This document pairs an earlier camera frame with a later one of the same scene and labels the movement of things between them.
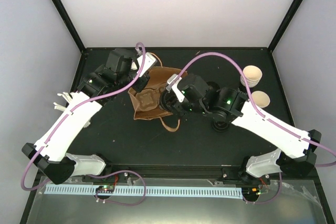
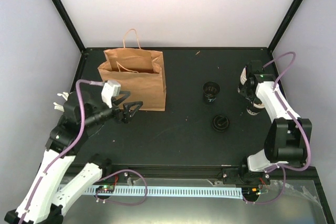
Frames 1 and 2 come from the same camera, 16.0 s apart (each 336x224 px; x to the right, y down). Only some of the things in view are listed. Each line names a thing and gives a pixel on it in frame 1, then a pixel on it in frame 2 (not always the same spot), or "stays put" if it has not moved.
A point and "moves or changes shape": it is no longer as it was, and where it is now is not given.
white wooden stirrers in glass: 66,96 stays put
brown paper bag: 146,102 moves or changes shape
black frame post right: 292,10 stays put
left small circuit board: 105,189 stays put
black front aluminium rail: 172,172 stays put
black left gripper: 139,87 → 126,116
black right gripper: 178,109 → 246,96
